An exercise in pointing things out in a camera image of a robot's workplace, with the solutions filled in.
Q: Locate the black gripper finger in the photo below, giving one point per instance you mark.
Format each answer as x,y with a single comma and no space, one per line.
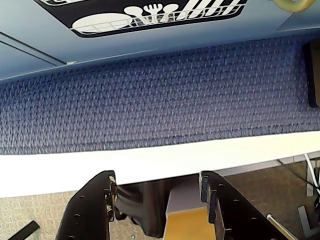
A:
232,207
85,207

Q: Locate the silver metal rod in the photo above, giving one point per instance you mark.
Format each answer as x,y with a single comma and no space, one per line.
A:
280,226

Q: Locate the black fabric sheet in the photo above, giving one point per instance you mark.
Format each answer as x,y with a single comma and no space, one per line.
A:
142,207

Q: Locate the black flat strip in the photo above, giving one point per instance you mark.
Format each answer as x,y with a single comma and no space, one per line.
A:
25,230

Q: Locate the blue woven cloth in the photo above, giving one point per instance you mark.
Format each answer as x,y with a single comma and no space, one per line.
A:
155,100

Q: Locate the dark flat block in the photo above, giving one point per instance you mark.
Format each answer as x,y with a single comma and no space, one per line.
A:
313,75

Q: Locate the light blue toy kitchen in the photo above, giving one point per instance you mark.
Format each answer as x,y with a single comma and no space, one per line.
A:
25,15

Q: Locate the grey and yellow post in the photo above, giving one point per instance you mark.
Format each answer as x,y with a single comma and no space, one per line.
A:
185,222

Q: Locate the grey angle bracket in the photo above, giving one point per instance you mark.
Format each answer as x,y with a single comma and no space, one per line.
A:
305,222

